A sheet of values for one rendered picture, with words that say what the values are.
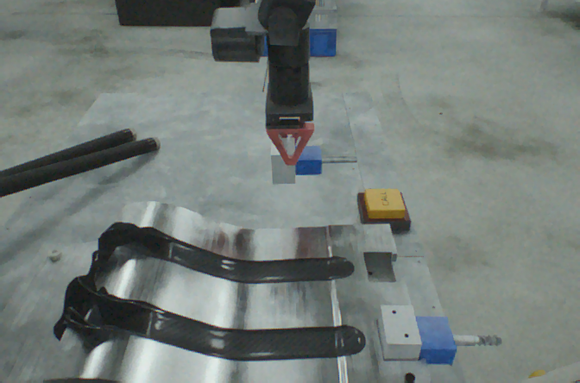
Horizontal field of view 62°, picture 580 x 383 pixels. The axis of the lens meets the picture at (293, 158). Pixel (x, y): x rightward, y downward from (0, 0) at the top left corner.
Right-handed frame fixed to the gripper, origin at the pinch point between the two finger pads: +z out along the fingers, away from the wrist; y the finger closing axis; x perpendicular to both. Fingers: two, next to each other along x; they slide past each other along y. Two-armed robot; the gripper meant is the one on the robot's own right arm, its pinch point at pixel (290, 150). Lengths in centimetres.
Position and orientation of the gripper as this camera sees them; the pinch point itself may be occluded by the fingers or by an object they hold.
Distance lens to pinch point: 73.5
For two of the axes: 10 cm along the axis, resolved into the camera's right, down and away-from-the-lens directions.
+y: 0.2, 5.5, -8.4
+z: 0.1, 8.4, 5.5
